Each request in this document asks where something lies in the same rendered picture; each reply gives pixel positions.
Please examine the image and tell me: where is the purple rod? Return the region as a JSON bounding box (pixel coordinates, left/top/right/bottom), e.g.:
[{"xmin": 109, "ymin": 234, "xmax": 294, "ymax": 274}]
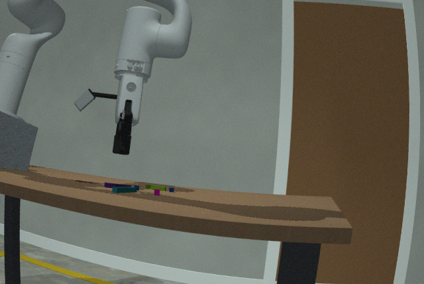
[{"xmin": 105, "ymin": 183, "xmax": 131, "ymax": 188}]

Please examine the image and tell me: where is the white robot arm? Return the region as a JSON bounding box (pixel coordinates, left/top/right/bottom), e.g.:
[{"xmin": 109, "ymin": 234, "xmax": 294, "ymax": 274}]
[{"xmin": 0, "ymin": 0, "xmax": 192, "ymax": 121}]

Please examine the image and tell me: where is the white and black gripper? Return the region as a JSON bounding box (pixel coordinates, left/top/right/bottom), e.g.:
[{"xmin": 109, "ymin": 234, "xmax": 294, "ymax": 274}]
[{"xmin": 113, "ymin": 73, "xmax": 148, "ymax": 155}]

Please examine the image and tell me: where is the turquoise rod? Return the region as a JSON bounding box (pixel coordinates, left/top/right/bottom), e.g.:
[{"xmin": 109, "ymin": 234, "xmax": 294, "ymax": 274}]
[{"xmin": 112, "ymin": 187, "xmax": 137, "ymax": 193}]

